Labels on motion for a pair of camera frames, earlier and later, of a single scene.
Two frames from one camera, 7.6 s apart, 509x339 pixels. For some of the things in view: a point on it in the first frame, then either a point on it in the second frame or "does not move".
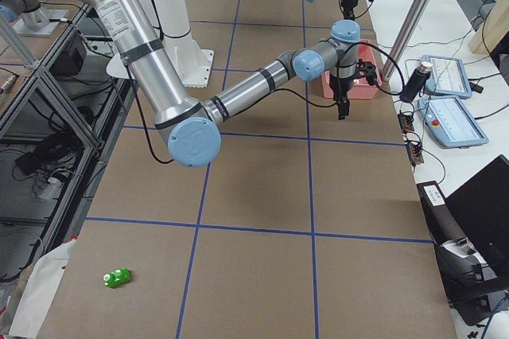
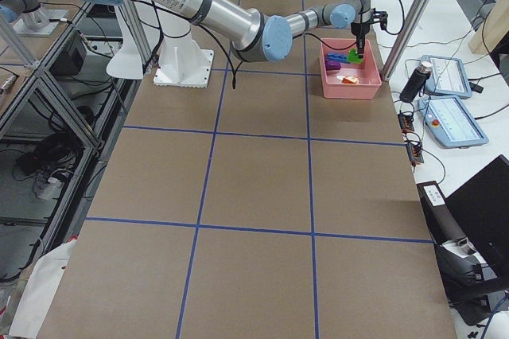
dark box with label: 444,224 does not move
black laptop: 480,207 does not move
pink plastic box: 359,88 does not move
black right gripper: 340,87 -> 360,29
